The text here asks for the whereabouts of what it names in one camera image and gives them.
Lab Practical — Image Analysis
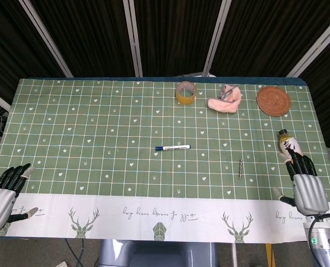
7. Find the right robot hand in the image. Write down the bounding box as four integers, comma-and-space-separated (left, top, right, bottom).
272, 147, 330, 216

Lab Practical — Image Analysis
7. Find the orange juice bottle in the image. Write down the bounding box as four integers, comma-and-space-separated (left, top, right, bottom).
277, 129, 304, 157

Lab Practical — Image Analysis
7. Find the round woven brown coaster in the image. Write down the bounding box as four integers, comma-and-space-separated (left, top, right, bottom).
256, 87, 292, 117

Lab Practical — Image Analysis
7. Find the pink cloth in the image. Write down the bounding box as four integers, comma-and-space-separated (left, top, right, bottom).
206, 86, 243, 113

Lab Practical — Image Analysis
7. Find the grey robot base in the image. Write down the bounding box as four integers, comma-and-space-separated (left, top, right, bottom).
97, 239, 219, 267

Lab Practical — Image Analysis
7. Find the clear tape roll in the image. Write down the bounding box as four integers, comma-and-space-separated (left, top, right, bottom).
176, 81, 198, 106

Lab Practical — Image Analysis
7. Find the blue white marker pen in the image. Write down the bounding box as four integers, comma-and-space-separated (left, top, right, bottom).
154, 144, 191, 152

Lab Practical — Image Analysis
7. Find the white partition frame post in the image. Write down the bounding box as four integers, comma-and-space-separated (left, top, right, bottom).
286, 9, 330, 78
19, 0, 73, 78
122, 0, 144, 77
202, 0, 232, 76

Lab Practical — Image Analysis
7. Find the green grid tablecloth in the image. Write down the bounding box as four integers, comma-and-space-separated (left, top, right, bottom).
0, 78, 330, 245

